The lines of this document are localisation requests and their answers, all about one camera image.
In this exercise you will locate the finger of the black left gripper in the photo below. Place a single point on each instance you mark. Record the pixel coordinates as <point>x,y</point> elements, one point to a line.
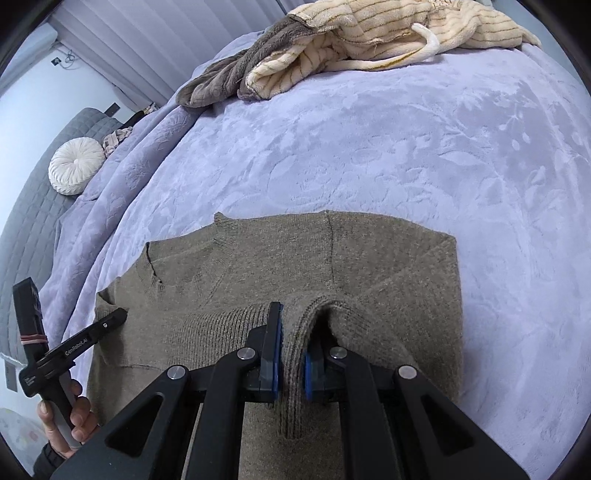
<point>79,343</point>

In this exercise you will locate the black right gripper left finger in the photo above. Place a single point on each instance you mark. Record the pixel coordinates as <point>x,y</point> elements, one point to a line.
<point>187,424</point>

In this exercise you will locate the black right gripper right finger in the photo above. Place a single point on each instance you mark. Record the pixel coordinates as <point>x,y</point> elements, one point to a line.
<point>395,424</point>

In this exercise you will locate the olive knit sweater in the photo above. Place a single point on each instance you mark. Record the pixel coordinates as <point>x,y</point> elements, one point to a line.
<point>388,289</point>

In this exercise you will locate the grey quilted headboard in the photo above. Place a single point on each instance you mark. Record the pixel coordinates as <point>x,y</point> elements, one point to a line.
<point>29,235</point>

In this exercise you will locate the round cream pleated cushion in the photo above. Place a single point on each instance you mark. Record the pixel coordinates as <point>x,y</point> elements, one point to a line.
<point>74,164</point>

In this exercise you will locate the small patterned cloth by cushion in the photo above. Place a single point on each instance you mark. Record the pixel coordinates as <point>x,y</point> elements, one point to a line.
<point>111,141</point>

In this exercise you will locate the lavender plush blanket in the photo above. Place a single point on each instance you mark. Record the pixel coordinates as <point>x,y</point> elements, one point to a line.
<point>490,146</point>

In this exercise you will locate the grey pleated curtain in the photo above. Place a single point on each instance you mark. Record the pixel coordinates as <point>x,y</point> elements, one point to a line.
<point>60,56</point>

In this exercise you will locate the cream and brown striped garment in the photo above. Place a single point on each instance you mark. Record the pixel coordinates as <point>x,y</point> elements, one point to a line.
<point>328,36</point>

